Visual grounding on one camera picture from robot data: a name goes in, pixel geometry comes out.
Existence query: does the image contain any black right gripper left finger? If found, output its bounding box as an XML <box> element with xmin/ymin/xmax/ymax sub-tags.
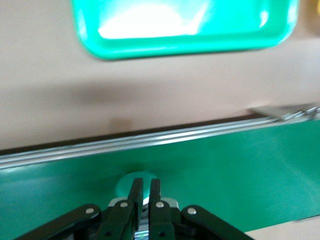
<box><xmin>14</xmin><ymin>177</ymin><xmax>145</xmax><ymax>240</ymax></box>

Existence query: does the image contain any yellow plastic tray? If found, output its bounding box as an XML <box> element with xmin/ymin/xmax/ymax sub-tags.
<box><xmin>305</xmin><ymin>0</ymin><xmax>320</xmax><ymax>36</ymax></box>

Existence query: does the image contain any green mushroom push button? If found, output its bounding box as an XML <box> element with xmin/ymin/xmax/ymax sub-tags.
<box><xmin>114</xmin><ymin>171</ymin><xmax>180</xmax><ymax>240</ymax></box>

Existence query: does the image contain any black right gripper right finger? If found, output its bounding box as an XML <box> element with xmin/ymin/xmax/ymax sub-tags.
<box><xmin>147</xmin><ymin>178</ymin><xmax>255</xmax><ymax>240</ymax></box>

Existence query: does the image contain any green conveyor belt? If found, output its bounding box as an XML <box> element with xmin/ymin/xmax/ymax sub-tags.
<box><xmin>0</xmin><ymin>102</ymin><xmax>320</xmax><ymax>236</ymax></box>

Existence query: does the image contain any green plastic tray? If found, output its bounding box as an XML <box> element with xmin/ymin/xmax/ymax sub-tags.
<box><xmin>70</xmin><ymin>0</ymin><xmax>300</xmax><ymax>61</ymax></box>

